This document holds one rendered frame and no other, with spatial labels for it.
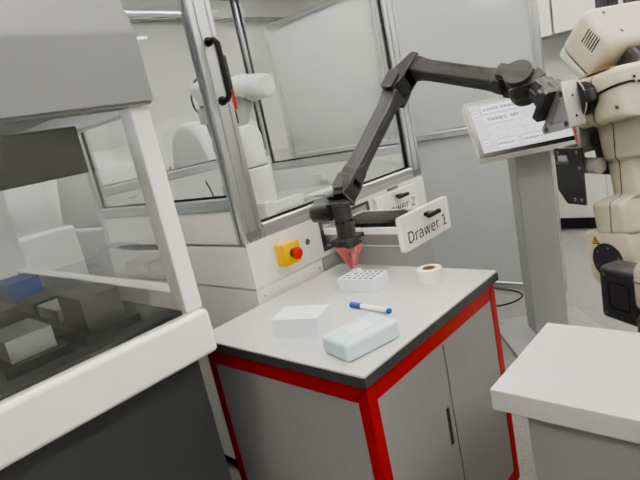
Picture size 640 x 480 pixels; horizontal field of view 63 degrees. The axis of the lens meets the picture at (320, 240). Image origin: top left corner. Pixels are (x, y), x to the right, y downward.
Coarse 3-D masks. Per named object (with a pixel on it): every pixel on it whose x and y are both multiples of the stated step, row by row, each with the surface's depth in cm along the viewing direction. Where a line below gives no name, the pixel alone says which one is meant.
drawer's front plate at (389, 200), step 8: (408, 184) 218; (392, 192) 208; (400, 192) 211; (416, 192) 220; (376, 200) 200; (384, 200) 203; (392, 200) 208; (400, 200) 211; (408, 200) 215; (416, 200) 220; (376, 208) 200; (384, 208) 203; (416, 208) 220
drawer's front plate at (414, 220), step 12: (432, 204) 169; (444, 204) 174; (408, 216) 159; (420, 216) 164; (432, 216) 169; (396, 228) 157; (408, 228) 159; (420, 228) 164; (432, 228) 169; (444, 228) 174; (408, 240) 159; (420, 240) 164
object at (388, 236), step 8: (328, 232) 180; (368, 232) 168; (376, 232) 165; (384, 232) 163; (392, 232) 161; (328, 240) 181; (368, 240) 168; (376, 240) 166; (384, 240) 164; (392, 240) 162
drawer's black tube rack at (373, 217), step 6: (378, 210) 189; (384, 210) 187; (390, 210) 184; (396, 210) 182; (402, 210) 180; (354, 216) 188; (360, 216) 186; (366, 216) 184; (372, 216) 181; (378, 216) 179; (384, 216) 177; (390, 216) 175; (354, 222) 178; (360, 222) 176; (366, 222) 174; (372, 222) 172; (378, 222) 170; (390, 222) 180
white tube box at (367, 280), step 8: (360, 272) 155; (368, 272) 153; (376, 272) 152; (384, 272) 151; (344, 280) 152; (352, 280) 150; (360, 280) 149; (368, 280) 147; (376, 280) 147; (384, 280) 151; (344, 288) 153; (352, 288) 151; (360, 288) 149; (368, 288) 148; (376, 288) 147
